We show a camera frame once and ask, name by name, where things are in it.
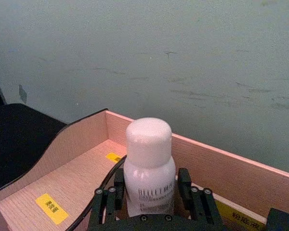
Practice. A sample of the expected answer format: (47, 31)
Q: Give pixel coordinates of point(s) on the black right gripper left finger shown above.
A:
(108, 204)

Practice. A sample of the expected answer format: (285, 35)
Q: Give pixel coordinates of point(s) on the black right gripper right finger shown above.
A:
(197, 204)

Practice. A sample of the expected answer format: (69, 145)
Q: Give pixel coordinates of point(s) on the white plastic bottle with cap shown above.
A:
(149, 166)

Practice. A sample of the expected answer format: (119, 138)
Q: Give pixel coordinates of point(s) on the yellow label with dark print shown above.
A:
(240, 217)
(52, 209)
(114, 157)

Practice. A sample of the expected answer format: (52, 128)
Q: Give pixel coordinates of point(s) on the light wooden compartment tray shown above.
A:
(74, 173)

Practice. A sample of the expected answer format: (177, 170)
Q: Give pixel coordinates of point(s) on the black box-shaped object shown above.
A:
(283, 220)

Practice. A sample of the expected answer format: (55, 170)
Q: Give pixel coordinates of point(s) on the black table cloth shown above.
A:
(19, 142)

